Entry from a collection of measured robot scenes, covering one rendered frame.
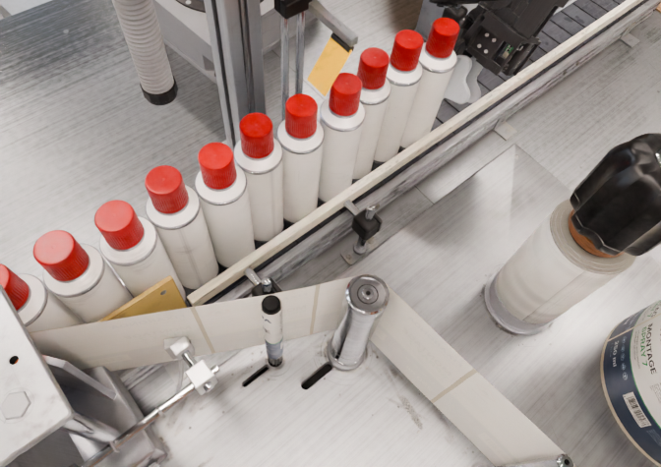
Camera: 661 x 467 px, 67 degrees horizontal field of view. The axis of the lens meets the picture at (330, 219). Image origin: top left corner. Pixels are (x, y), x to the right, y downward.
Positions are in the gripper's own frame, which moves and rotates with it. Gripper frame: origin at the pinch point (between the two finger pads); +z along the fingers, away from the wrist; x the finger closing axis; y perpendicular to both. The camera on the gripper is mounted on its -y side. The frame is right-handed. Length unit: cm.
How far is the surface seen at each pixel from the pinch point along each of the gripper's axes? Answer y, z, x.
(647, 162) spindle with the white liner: 27.2, -14.7, -23.2
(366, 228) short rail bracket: 9.9, 12.0, -17.8
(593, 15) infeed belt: 0.9, -17.8, 41.9
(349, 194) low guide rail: 4.6, 11.4, -16.0
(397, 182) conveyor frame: 5.7, 10.3, -6.5
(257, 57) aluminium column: -11.8, 2.0, -24.0
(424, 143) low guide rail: 4.5, 4.3, -3.7
